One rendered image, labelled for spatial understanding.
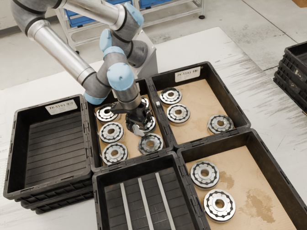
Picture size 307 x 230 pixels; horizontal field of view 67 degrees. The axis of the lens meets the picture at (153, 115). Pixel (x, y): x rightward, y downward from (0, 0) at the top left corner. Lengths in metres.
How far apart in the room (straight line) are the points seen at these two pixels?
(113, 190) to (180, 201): 0.25
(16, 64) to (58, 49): 2.36
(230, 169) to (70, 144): 0.66
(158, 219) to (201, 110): 0.50
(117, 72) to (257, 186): 0.61
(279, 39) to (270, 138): 1.98
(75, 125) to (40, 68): 1.96
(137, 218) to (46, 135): 0.55
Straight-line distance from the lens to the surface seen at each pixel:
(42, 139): 1.14
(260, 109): 1.28
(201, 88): 1.14
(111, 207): 0.88
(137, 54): 1.25
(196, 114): 1.04
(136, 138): 0.98
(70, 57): 0.89
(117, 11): 1.11
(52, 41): 0.93
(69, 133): 1.10
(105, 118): 1.04
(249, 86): 1.38
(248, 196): 0.90
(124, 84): 0.69
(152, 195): 0.87
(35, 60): 3.16
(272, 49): 2.89
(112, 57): 0.78
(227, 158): 0.94
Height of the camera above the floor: 1.65
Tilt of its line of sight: 52 degrees down
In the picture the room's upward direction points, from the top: 9 degrees counter-clockwise
